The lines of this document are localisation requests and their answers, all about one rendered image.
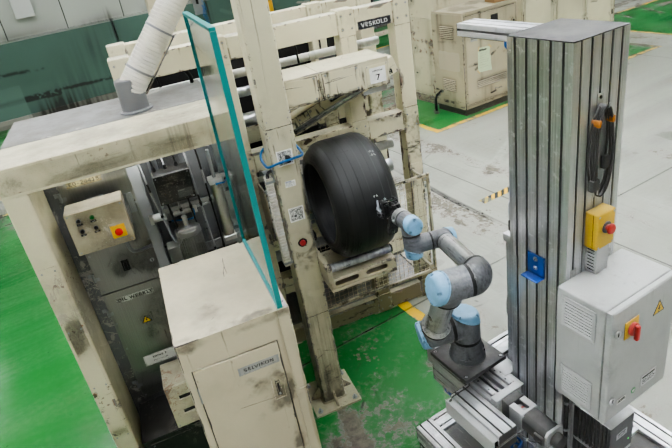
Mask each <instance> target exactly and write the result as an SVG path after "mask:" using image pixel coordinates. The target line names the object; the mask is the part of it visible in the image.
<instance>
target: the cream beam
mask: <svg viewBox="0 0 672 448"><path fill-rule="evenodd" d="M382 65H385V70H386V79H387V80H386V81H382V82H378V83H375V84H371V82H370V74H369V69H370V68H374V67H378V66H382ZM282 76H283V81H284V86H285V91H286V96H287V101H288V106H289V110H291V109H295V108H299V107H302V106H306V105H310V104H314V103H318V102H321V101H325V100H329V99H333V98H336V97H340V96H344V95H348V94H352V93H355V92H359V91H363V90H367V89H370V88H374V87H378V86H382V85H386V84H389V83H390V75H389V66H388V57H387V55H384V54H381V53H378V52H375V51H372V50H369V49H365V50H361V51H357V52H353V53H349V54H345V55H341V56H337V57H333V58H328V59H324V60H320V61H316V62H312V63H308V64H304V65H300V66H295V67H291V68H287V69H283V70H282Z"/></svg>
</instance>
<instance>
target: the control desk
mask: <svg viewBox="0 0 672 448"><path fill-rule="evenodd" d="M158 271H159V276H160V281H161V286H162V291H163V297H164V302H165V307H166V312H167V317H168V322H169V327H170V332H171V337H172V342H173V348H174V350H175V353H176V356H177V359H178V361H179V364H180V367H181V370H182V372H183V375H184V378H185V381H186V383H187V386H188V389H189V392H190V394H191V397H192V400H193V403H194V405H195V408H196V411H197V414H198V416H199V419H200V422H201V425H202V427H203V430H204V433H205V436H206V438H207V441H208V444H209V447H210V448H322V447H321V442H320V438H319V434H318V430H317V425H316V421H315V417H314V413H313V408H312V404H311V400H310V396H309V392H308V387H307V382H306V378H305V374H304V370H303V366H302V361H301V357H300V353H299V349H298V344H297V340H296V336H295V332H294V327H293V323H292V319H291V315H290V310H289V306H288V304H287V303H286V301H285V299H284V297H283V295H282V294H281V292H280V290H279V293H280V298H281V302H282V305H283V307H282V308H279V309H277V307H276V305H275V303H274V301H273V299H272V297H271V295H270V293H269V291H268V289H267V287H266V285H265V284H264V282H263V280H262V278H261V276H260V274H259V272H258V270H257V268H256V266H255V264H254V262H253V260H252V258H251V256H250V254H249V253H248V251H247V249H246V247H245V245H244V243H243V242H242V243H240V244H239V243H236V244H233V245H230V246H227V247H224V248H221V249H218V250H215V251H212V252H209V253H206V254H202V255H199V256H196V257H193V258H190V259H187V260H184V261H181V262H178V263H175V264H172V265H168V266H165V267H162V268H159V269H158Z"/></svg>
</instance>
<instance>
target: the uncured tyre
mask: <svg viewBox="0 0 672 448"><path fill-rule="evenodd" d="M370 149H373V150H374V152H375V153H376V155H377V156H372V157H371V156H370V154H369V152H368V151H367V150H370ZM347 150H348V151H347ZM343 151H346V152H343ZM340 152H342V153H340ZM336 153H339V154H336ZM333 154H335V155H333ZM302 168H303V178H304V184H305V189H306V193H307V197H308V201H309V204H310V208H311V211H312V214H313V216H314V219H315V221H316V224H317V226H318V228H319V231H320V233H321V235H322V237H323V238H324V240H325V242H326V243H327V245H328V246H329V247H330V249H331V250H332V251H334V252H335V253H337V254H340V255H342V256H344V257H354V256H356V255H359V254H362V253H365V252H368V251H371V250H374V249H376V248H379V247H382V246H385V245H386V244H388V243H389V242H390V241H392V239H393V238H394V235H395V234H392V235H389V234H388V233H387V231H386V230H387V224H388V220H384V219H383V218H379V217H378V216H377V210H376V207H377V202H376V201H377V200H379V201H380V200H383V199H384V198H386V200H387V199H388V200H389V199H391V198H392V196H393V197H395V198H397V199H398V194H397V190H396V186H395V183H394V179H393V176H392V174H391V171H390V169H389V166H388V164H387V162H386V160H385V158H384V156H383V154H382V153H381V151H380V150H379V148H378V147H377V146H376V144H375V143H374V142H373V141H372V140H370V139H369V138H367V137H365V136H364V135H362V134H360V133H357V132H348V133H344V134H341V135H337V136H334V137H330V138H327V139H323V140H320V141H317V142H315V143H313V144H312V145H310V146H309V148H308V150H307V151H306V153H305V155H304V157H303V164H302ZM377 192H378V195H379V198H377V199H374V200H373V198H372V194H374V193H377ZM395 198H394V200H395Z"/></svg>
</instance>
